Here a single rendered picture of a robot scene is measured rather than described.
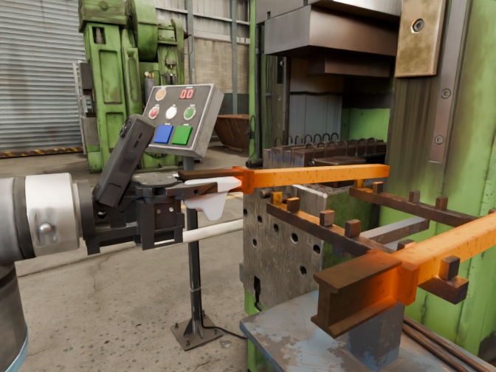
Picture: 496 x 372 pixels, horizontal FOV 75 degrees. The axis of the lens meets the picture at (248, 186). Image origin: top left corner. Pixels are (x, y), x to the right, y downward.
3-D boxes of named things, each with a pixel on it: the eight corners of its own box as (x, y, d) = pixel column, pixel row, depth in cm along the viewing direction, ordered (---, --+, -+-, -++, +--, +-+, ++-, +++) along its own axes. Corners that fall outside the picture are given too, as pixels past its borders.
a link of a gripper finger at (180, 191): (209, 188, 46) (146, 195, 42) (209, 176, 45) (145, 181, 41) (221, 197, 42) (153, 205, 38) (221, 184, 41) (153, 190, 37)
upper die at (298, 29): (308, 45, 82) (311, 4, 80) (263, 54, 99) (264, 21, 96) (405, 57, 104) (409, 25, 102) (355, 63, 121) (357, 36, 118)
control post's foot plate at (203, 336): (184, 353, 149) (183, 336, 147) (168, 326, 167) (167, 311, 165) (225, 336, 160) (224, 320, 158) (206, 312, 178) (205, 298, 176)
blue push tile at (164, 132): (166, 143, 125) (172, 125, 126) (153, 141, 129) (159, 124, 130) (169, 144, 127) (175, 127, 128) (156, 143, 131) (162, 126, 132)
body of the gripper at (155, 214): (171, 223, 48) (81, 238, 42) (169, 167, 46) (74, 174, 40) (189, 242, 42) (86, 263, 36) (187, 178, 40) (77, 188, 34)
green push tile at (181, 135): (185, 144, 120) (191, 126, 121) (171, 143, 124) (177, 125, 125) (188, 146, 121) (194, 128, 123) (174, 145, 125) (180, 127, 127)
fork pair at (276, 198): (290, 212, 51) (290, 200, 50) (269, 203, 55) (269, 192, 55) (383, 192, 62) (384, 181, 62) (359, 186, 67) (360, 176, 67)
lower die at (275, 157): (302, 179, 91) (304, 150, 89) (263, 167, 108) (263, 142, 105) (393, 164, 113) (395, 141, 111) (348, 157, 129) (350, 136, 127)
